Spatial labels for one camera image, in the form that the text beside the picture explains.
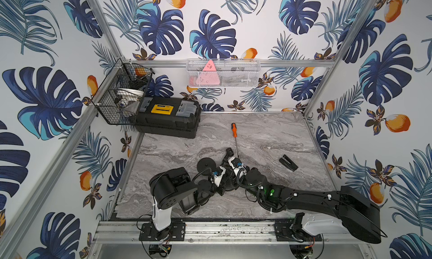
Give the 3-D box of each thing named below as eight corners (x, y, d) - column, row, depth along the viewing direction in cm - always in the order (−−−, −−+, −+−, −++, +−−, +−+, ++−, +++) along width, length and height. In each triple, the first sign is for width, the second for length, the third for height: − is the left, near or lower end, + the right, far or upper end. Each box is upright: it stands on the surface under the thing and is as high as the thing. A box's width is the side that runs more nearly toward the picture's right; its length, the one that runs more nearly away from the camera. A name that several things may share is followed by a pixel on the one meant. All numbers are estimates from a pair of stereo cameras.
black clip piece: (291, 173, 95) (293, 170, 92) (278, 160, 100) (280, 157, 97) (296, 169, 96) (298, 166, 94) (283, 157, 101) (284, 154, 99)
